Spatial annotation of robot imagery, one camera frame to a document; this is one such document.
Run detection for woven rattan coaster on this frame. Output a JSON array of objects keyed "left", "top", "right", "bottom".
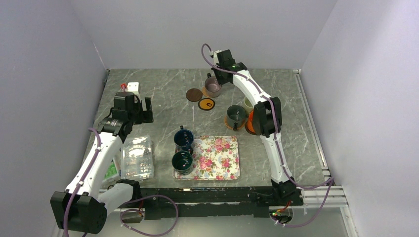
[
  {"left": 201, "top": 87, "right": 210, "bottom": 98},
  {"left": 224, "top": 116, "right": 247, "bottom": 131}
]

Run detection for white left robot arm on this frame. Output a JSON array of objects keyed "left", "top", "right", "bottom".
[{"left": 50, "top": 92, "right": 154, "bottom": 237}]

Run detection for green white box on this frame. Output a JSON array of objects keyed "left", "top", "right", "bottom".
[{"left": 102, "top": 158, "right": 121, "bottom": 184}]

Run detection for floral serving tray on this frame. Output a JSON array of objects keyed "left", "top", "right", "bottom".
[{"left": 173, "top": 136, "right": 240, "bottom": 180}]

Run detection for clear plastic screw box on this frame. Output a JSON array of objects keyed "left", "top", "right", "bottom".
[{"left": 121, "top": 135, "right": 154, "bottom": 182}]

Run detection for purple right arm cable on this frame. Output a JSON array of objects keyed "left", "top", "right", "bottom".
[{"left": 201, "top": 43, "right": 335, "bottom": 229}]

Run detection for lilac cup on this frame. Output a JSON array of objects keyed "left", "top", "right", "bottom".
[{"left": 204, "top": 73, "right": 222, "bottom": 98}]

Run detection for dark wooden coaster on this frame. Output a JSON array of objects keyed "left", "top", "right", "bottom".
[{"left": 185, "top": 88, "right": 203, "bottom": 102}]

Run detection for dark green cup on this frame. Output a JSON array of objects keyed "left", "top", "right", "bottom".
[{"left": 171, "top": 148, "right": 194, "bottom": 175}]

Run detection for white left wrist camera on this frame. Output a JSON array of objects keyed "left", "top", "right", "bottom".
[{"left": 121, "top": 82, "right": 140, "bottom": 99}]

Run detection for dark blue cup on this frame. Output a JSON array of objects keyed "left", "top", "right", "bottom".
[{"left": 173, "top": 125, "right": 194, "bottom": 153}]

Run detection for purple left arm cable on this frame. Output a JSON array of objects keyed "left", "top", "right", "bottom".
[{"left": 62, "top": 127, "right": 102, "bottom": 237}]

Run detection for orange cup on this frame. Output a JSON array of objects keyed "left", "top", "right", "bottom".
[{"left": 245, "top": 110, "right": 256, "bottom": 135}]

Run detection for grey green cup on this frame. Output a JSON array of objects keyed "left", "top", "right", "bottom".
[{"left": 226, "top": 105, "right": 246, "bottom": 121}]

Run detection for pale green cup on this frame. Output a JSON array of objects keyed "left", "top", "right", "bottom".
[{"left": 243, "top": 97, "right": 253, "bottom": 116}]

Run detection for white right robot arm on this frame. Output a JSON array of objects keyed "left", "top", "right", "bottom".
[{"left": 209, "top": 50, "right": 303, "bottom": 205}]

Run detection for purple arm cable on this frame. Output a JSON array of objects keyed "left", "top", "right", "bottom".
[
  {"left": 62, "top": 127, "right": 102, "bottom": 237},
  {"left": 201, "top": 43, "right": 335, "bottom": 229}
]

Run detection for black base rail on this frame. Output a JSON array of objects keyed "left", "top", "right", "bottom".
[{"left": 117, "top": 186, "right": 303, "bottom": 220}]

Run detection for orange black-rimmed coaster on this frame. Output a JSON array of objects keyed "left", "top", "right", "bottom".
[{"left": 198, "top": 98, "right": 215, "bottom": 111}]

